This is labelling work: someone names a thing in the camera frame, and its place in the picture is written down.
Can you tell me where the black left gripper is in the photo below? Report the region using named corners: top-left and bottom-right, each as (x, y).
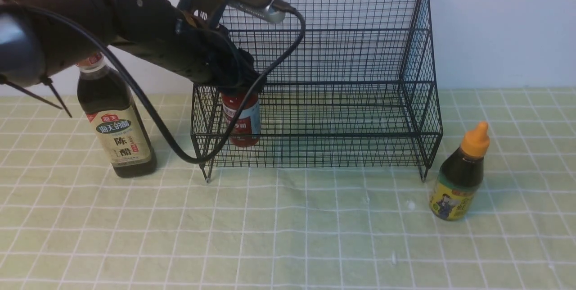
top-left (130, 11), bottom-right (267, 93)

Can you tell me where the small red sauce bottle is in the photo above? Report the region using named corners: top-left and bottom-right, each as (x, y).
top-left (220, 93), bottom-right (261, 148)

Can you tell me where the large dark vinegar bottle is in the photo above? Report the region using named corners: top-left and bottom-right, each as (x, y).
top-left (76, 52), bottom-right (157, 178)

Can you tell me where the small dark sauce bottle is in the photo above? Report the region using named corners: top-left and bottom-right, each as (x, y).
top-left (429, 121), bottom-right (490, 222)

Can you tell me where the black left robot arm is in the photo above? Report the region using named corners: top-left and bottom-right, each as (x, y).
top-left (1, 0), bottom-right (274, 88)

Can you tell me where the green checkered tablecloth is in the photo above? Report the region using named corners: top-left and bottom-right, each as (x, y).
top-left (0, 88), bottom-right (576, 290)

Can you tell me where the black camera cable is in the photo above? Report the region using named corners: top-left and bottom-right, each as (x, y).
top-left (0, 4), bottom-right (306, 165)

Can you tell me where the black wire mesh shelf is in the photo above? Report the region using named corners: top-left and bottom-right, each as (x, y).
top-left (200, 0), bottom-right (443, 181)

